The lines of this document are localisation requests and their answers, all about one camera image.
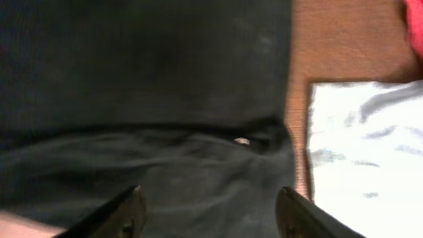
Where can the red garment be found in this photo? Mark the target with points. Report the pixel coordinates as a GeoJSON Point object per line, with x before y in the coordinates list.
{"type": "Point", "coordinates": [414, 22]}

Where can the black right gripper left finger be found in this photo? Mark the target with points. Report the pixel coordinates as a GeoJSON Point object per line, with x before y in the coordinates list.
{"type": "Point", "coordinates": [122, 217]}

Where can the light blue-grey t-shirt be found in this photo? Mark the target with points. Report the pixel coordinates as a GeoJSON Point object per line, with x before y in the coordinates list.
{"type": "Point", "coordinates": [365, 149]}

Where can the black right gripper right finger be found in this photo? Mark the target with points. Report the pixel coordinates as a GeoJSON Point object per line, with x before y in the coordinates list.
{"type": "Point", "coordinates": [299, 218]}

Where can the dark green t-shirt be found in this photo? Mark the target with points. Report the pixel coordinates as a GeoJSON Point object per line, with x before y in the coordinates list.
{"type": "Point", "coordinates": [184, 98]}

